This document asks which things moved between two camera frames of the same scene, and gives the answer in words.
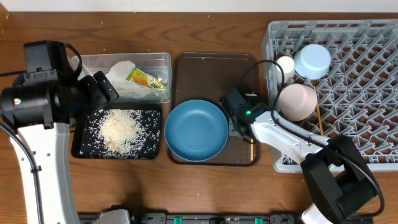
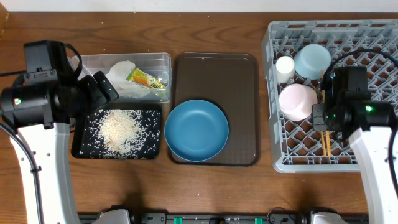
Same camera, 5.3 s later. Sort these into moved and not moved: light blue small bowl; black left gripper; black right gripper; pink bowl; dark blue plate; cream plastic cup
Moved: black right gripper
Not moved: black left gripper; dark blue plate; pink bowl; cream plastic cup; light blue small bowl
